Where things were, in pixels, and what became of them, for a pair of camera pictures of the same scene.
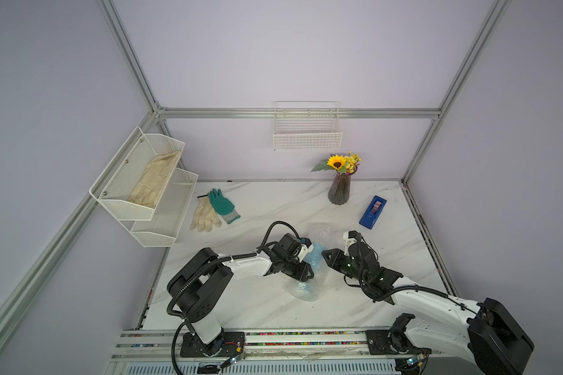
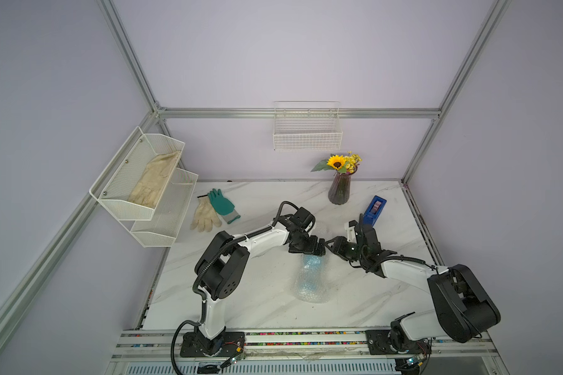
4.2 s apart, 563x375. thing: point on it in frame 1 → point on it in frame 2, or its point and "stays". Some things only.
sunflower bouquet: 346,165 stays
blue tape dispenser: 373,212 stays
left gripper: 301,274 → 311,248
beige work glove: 206,216 stays
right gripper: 335,259 → 338,247
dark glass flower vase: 339,189 stays
